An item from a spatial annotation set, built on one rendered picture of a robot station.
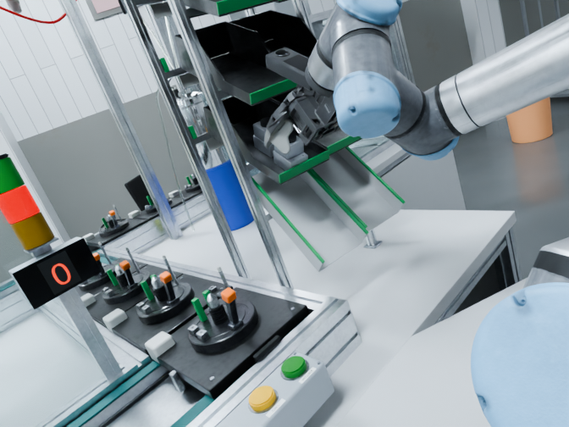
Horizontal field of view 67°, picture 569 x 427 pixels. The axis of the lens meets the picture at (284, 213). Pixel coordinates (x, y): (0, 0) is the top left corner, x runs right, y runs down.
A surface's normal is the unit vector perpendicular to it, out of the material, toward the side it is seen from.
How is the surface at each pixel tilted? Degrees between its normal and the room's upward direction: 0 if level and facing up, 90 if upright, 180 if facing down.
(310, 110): 60
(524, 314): 55
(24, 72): 90
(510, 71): 68
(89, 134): 90
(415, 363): 0
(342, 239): 45
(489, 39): 90
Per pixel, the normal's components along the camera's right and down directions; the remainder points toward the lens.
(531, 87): -0.29, 0.72
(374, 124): 0.02, 0.92
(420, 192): 0.65, 0.02
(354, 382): -0.33, -0.89
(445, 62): 0.26, 0.22
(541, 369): -0.76, -0.13
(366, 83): -0.18, -0.32
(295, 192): 0.14, -0.57
